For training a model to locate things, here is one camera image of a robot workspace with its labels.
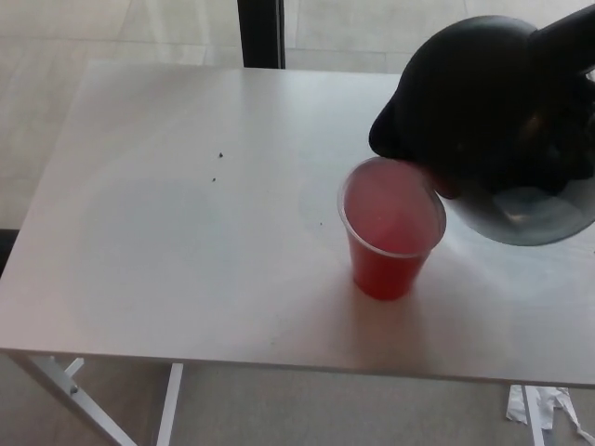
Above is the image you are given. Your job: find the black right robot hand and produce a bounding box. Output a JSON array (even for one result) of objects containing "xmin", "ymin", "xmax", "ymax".
[{"xmin": 522, "ymin": 87, "xmax": 595, "ymax": 195}]

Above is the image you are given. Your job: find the black electric kettle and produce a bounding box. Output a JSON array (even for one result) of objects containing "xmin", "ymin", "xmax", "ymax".
[{"xmin": 366, "ymin": 0, "xmax": 595, "ymax": 248}]

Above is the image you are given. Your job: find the red plastic cup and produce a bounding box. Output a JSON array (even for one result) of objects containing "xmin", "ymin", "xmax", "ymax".
[{"xmin": 336, "ymin": 156, "xmax": 448, "ymax": 301}]

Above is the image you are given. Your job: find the white crumpled paper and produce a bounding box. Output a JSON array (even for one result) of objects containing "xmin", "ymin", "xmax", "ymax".
[{"xmin": 503, "ymin": 385, "xmax": 595, "ymax": 440}]

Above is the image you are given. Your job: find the white metal table leg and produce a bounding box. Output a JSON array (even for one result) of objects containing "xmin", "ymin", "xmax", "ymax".
[
  {"xmin": 520, "ymin": 385, "xmax": 546, "ymax": 446},
  {"xmin": 8, "ymin": 355, "xmax": 139, "ymax": 446},
  {"xmin": 154, "ymin": 362, "xmax": 185, "ymax": 446}
]

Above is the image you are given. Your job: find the black vertical post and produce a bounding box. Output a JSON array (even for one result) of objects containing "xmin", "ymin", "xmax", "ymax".
[{"xmin": 236, "ymin": 0, "xmax": 286, "ymax": 71}]

